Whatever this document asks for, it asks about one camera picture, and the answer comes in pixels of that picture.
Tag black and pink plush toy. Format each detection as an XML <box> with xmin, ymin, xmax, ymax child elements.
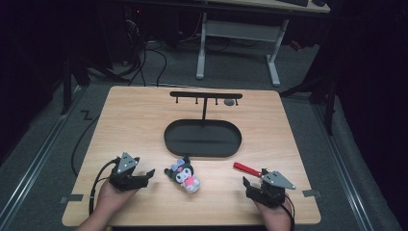
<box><xmin>164</xmin><ymin>155</ymin><xmax>202</xmax><ymax>194</ymax></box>

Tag black metal stand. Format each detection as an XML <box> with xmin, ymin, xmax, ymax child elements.
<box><xmin>59</xmin><ymin>54</ymin><xmax>129</xmax><ymax>116</ymax></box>
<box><xmin>279</xmin><ymin>64</ymin><xmax>340</xmax><ymax>137</ymax></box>

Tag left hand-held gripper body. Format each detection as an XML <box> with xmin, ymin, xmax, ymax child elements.
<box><xmin>109</xmin><ymin>151</ymin><xmax>150</xmax><ymax>193</ymax></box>

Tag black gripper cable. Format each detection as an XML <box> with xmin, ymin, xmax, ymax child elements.
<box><xmin>280</xmin><ymin>193</ymin><xmax>296</xmax><ymax>231</ymax></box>
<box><xmin>88</xmin><ymin>156</ymin><xmax>121</xmax><ymax>217</ymax></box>

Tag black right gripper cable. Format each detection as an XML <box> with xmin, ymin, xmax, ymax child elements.
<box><xmin>280</xmin><ymin>193</ymin><xmax>296</xmax><ymax>231</ymax></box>

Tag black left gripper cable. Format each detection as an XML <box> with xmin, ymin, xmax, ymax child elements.
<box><xmin>88</xmin><ymin>156</ymin><xmax>121</xmax><ymax>217</ymax></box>

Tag metal floor rail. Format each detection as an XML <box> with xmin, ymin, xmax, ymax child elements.
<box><xmin>0</xmin><ymin>86</ymin><xmax>83</xmax><ymax>227</ymax></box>
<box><xmin>313</xmin><ymin>101</ymin><xmax>377</xmax><ymax>231</ymax></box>

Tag person's left hand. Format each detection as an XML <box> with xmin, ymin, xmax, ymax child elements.
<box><xmin>95</xmin><ymin>183</ymin><xmax>140</xmax><ymax>220</ymax></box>

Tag black floor cable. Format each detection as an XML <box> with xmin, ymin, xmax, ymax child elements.
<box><xmin>70</xmin><ymin>114</ymin><xmax>101</xmax><ymax>177</ymax></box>

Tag bundle of black cables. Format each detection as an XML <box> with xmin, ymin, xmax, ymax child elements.
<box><xmin>121</xmin><ymin>9</ymin><xmax>169</xmax><ymax>89</ymax></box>

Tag red key tag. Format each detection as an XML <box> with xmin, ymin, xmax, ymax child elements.
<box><xmin>232</xmin><ymin>162</ymin><xmax>264</xmax><ymax>178</ymax></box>

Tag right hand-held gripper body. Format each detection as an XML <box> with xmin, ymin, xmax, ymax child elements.
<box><xmin>245</xmin><ymin>168</ymin><xmax>296</xmax><ymax>208</ymax></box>

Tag black keyboard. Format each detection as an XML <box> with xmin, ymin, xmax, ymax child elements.
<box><xmin>277</xmin><ymin>0</ymin><xmax>310</xmax><ymax>8</ymax></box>

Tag grey tape piece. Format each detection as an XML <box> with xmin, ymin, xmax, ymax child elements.
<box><xmin>301</xmin><ymin>189</ymin><xmax>322</xmax><ymax>198</ymax></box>
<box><xmin>59</xmin><ymin>193</ymin><xmax>85</xmax><ymax>205</ymax></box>

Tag grey-framed desk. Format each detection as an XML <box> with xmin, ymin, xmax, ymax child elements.
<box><xmin>194</xmin><ymin>0</ymin><xmax>332</xmax><ymax>89</ymax></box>

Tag person's right hand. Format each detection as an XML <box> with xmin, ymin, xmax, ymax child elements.
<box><xmin>254</xmin><ymin>199</ymin><xmax>293</xmax><ymax>226</ymax></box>

